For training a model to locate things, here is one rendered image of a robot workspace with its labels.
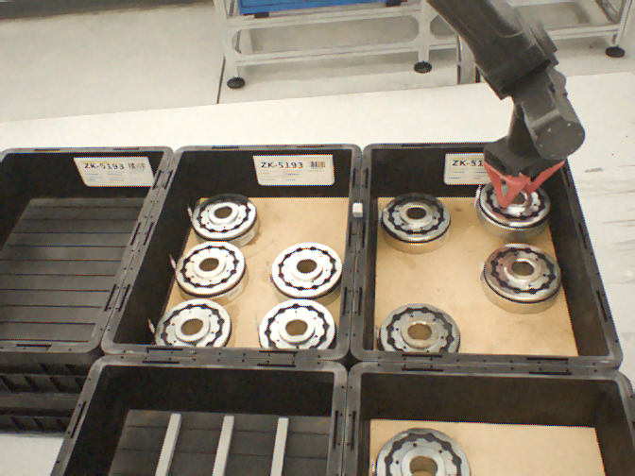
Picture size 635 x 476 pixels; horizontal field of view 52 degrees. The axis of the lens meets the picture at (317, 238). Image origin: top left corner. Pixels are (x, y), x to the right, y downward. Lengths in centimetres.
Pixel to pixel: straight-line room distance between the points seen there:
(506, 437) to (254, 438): 30
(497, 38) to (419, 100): 77
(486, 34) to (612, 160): 71
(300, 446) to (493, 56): 51
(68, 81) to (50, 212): 216
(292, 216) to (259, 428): 37
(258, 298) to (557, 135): 46
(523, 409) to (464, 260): 27
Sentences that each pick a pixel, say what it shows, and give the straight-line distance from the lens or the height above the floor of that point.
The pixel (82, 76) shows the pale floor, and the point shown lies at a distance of 334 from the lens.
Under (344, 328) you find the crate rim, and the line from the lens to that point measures 77.
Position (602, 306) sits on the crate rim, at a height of 92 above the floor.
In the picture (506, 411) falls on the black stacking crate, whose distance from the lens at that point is 81.
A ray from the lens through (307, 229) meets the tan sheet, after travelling 103.
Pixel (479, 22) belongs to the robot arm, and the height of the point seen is 121.
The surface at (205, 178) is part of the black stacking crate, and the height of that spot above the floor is 87.
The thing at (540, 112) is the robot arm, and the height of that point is 110.
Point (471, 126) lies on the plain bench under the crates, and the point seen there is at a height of 70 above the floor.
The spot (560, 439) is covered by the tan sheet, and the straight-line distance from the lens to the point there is 83.
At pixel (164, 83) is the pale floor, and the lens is 311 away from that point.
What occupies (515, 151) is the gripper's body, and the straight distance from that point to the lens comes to 92.
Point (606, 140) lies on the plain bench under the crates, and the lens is 146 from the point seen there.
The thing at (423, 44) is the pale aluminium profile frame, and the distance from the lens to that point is 292.
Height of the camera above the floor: 155
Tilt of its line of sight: 45 degrees down
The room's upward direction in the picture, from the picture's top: 7 degrees counter-clockwise
